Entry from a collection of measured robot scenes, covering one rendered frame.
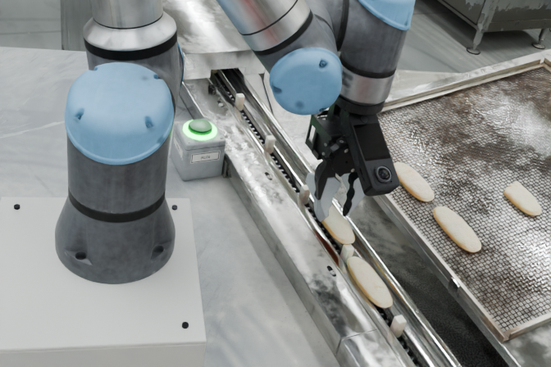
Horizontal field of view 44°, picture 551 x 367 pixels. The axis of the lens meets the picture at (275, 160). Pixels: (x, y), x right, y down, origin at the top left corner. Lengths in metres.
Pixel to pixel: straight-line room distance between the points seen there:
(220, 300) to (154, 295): 0.14
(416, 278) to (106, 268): 0.47
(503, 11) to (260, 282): 2.98
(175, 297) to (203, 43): 0.63
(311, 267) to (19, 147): 0.53
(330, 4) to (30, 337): 0.51
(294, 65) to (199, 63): 0.65
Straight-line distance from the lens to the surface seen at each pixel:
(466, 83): 1.37
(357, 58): 0.87
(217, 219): 1.09
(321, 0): 0.84
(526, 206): 1.12
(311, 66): 0.70
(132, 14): 0.85
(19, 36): 3.32
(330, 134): 0.94
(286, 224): 1.04
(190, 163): 1.13
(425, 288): 1.07
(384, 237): 1.13
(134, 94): 0.78
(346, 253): 1.01
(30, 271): 0.89
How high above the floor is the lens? 1.54
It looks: 36 degrees down
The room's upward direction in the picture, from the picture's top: 11 degrees clockwise
